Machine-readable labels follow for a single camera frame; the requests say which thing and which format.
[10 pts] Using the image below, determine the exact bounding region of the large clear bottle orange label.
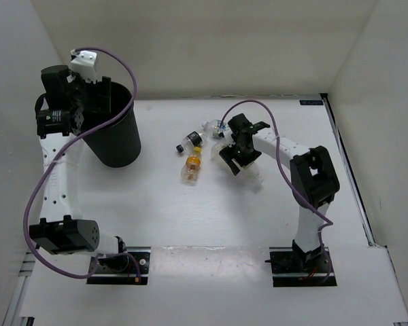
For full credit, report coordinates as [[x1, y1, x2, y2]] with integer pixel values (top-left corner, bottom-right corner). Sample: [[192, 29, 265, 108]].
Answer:
[[211, 140, 263, 194]]

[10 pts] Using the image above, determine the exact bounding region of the aluminium frame rail right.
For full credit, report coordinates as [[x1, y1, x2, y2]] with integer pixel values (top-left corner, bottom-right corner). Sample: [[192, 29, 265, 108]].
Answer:
[[320, 92, 408, 326]]

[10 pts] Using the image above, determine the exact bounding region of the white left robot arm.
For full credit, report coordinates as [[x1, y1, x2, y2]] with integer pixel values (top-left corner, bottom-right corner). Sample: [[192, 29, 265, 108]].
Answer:
[[24, 65, 141, 272]]

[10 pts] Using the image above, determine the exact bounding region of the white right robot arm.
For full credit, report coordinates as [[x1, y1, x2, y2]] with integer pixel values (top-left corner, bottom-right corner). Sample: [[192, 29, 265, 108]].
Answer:
[[212, 113, 340, 272]]

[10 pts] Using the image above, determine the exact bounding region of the aluminium frame rail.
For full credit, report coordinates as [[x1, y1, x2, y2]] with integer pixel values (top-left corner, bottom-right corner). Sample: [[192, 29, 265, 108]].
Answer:
[[1, 134, 86, 326], [320, 92, 408, 326]]

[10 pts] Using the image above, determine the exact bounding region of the black plastic bin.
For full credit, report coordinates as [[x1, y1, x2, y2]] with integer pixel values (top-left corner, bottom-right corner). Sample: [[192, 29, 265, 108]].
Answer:
[[81, 82, 141, 168]]

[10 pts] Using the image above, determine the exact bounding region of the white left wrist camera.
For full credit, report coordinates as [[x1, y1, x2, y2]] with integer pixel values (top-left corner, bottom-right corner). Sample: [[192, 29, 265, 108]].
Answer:
[[69, 50, 97, 84]]

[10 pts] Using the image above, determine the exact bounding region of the aluminium frame rail left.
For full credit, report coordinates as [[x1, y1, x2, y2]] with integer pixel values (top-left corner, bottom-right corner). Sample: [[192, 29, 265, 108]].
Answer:
[[1, 134, 86, 326]]

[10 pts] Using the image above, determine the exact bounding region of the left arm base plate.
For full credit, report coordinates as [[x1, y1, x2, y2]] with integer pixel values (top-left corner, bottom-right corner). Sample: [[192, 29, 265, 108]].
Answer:
[[86, 247, 151, 285]]

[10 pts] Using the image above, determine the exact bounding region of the clear bottle blue label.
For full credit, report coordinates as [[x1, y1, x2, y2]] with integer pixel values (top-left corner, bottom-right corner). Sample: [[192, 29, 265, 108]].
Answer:
[[201, 120, 228, 139]]

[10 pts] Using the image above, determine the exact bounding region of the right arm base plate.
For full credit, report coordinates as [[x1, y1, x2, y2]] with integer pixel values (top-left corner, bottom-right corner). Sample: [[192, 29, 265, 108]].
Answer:
[[265, 247, 337, 288]]

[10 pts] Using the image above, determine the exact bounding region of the clear bottle yellow cap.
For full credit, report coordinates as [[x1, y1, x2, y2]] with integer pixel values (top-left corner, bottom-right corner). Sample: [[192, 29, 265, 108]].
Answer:
[[180, 147, 202, 185]]

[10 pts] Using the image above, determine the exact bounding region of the clear bottle black label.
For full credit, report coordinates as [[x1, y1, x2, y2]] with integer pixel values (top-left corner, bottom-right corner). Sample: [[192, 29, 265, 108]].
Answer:
[[175, 131, 207, 155]]

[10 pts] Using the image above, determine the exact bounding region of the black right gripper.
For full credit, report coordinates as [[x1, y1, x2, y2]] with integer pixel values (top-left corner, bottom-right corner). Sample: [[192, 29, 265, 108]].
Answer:
[[219, 139, 262, 175]]

